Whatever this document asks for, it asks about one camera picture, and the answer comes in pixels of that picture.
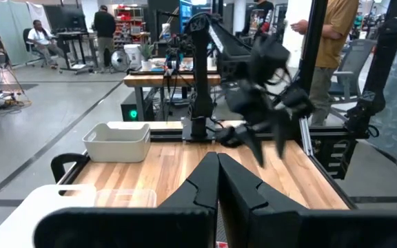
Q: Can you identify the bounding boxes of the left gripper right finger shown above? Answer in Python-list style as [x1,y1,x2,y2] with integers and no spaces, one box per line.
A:
[218,152,397,248]

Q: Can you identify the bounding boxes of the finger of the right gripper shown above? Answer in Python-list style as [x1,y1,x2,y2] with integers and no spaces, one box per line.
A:
[271,110,294,160]
[238,124,267,169]

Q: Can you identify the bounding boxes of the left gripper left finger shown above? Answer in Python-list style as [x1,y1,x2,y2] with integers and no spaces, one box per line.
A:
[34,151,219,248]

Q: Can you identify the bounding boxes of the dark round plate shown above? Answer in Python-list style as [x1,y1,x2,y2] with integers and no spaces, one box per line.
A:
[216,203,227,244]

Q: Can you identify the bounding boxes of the clear plastic container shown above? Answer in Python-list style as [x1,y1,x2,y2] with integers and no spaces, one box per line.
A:
[93,188,158,209]

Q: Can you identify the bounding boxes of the person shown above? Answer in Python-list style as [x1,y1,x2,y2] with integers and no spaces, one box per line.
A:
[242,0,276,39]
[289,0,360,127]
[26,19,65,70]
[92,4,117,72]

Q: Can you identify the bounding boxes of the wooden lab table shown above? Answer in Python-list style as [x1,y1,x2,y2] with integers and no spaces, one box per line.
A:
[123,70,222,122]

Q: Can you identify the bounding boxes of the grey office chair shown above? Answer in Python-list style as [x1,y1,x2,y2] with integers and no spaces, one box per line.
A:
[328,38,378,106]

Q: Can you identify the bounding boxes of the small plant white pot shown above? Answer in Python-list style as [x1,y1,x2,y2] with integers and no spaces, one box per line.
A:
[138,43,155,72]

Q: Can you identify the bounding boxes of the black computer tower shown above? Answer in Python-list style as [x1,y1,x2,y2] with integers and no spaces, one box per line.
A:
[120,90,155,123]

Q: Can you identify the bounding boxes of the silver floor fan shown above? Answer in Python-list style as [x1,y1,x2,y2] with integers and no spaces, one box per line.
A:
[110,50,131,73]

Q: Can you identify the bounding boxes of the red parts shelf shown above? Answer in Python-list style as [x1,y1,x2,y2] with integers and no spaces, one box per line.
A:
[113,3,152,45]

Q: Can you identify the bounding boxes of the black rolling desk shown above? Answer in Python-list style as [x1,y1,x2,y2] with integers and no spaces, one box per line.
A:
[55,30,99,76]

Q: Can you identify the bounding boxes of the silver extrusion rail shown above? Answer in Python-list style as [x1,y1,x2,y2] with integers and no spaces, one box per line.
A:
[298,116,314,156]

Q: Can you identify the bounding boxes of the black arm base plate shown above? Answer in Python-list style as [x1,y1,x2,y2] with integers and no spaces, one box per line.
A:
[181,116,220,143]

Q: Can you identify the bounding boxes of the black extrusion frame struts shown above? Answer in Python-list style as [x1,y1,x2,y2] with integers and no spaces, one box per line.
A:
[149,0,397,180]

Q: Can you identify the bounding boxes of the beige handled plastic bin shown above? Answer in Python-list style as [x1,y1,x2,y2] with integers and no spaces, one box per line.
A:
[82,121,152,164]

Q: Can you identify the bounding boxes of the black table frame rail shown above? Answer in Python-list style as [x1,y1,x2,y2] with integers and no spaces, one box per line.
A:
[57,154,91,187]

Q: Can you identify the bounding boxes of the black rail handle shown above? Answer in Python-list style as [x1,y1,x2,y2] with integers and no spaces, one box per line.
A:
[50,152,90,184]

